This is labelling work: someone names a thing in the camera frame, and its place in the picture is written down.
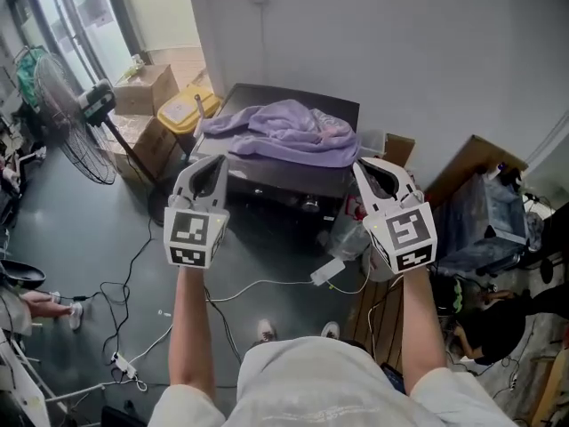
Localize black office chair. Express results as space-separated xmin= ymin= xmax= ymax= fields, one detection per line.
xmin=100 ymin=400 xmax=148 ymax=427

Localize purple towel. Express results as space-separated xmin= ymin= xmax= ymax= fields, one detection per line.
xmin=200 ymin=99 xmax=360 ymax=168

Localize white power strip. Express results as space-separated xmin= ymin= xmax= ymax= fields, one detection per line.
xmin=110 ymin=351 xmax=139 ymax=378

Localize brown slatted wooden board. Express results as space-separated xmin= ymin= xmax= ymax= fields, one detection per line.
xmin=344 ymin=278 xmax=405 ymax=373

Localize person's right forearm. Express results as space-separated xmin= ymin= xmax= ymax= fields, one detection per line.
xmin=399 ymin=269 xmax=448 ymax=395

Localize person's left leg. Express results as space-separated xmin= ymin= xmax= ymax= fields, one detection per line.
xmin=256 ymin=318 xmax=279 ymax=345

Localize large brown cardboard box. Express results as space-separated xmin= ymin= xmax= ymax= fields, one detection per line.
xmin=104 ymin=113 xmax=188 ymax=186

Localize person's left forearm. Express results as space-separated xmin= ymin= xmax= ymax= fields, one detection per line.
xmin=168 ymin=262 xmax=219 ymax=402

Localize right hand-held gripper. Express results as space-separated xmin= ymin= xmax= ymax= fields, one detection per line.
xmin=351 ymin=158 xmax=439 ymax=276

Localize white floor cable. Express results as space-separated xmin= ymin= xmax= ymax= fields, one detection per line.
xmin=126 ymin=278 xmax=315 ymax=364

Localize black floor cable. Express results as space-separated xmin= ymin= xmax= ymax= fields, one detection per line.
xmin=75 ymin=206 xmax=155 ymax=373

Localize large cardboard panel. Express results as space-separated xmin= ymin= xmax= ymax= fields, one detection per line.
xmin=424 ymin=134 xmax=528 ymax=195

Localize black helmet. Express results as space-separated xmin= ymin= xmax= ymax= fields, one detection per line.
xmin=0 ymin=259 xmax=48 ymax=291

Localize light wooden board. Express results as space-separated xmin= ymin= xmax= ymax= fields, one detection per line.
xmin=531 ymin=349 xmax=569 ymax=426

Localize green clothing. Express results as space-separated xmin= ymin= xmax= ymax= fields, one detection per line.
xmin=16 ymin=51 xmax=45 ymax=106

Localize white table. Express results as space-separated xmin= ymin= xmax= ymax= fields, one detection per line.
xmin=0 ymin=326 xmax=50 ymax=427

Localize person's white shirt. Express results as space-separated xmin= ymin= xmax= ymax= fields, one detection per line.
xmin=148 ymin=335 xmax=519 ymax=427

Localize clear plastic bags red handles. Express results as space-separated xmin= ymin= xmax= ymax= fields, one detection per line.
xmin=328 ymin=193 xmax=373 ymax=260

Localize yellow lidded bin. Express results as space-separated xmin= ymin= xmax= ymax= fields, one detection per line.
xmin=156 ymin=85 xmax=223 ymax=135

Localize black device blue screen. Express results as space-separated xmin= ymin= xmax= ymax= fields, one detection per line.
xmin=381 ymin=362 xmax=408 ymax=393

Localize black standing fan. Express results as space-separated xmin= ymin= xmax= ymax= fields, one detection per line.
xmin=33 ymin=51 xmax=179 ymax=227

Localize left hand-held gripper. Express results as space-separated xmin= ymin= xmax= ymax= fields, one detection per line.
xmin=163 ymin=154 xmax=230 ymax=269

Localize translucent plastic box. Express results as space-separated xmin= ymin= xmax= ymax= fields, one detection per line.
xmin=357 ymin=127 xmax=387 ymax=157

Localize white power adapter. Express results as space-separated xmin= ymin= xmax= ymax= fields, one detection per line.
xmin=309 ymin=258 xmax=347 ymax=286

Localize black washing machine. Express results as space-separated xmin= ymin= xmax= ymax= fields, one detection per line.
xmin=188 ymin=82 xmax=361 ymax=257

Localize flat brown cardboard piece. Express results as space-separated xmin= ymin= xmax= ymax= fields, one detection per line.
xmin=384 ymin=133 xmax=417 ymax=168

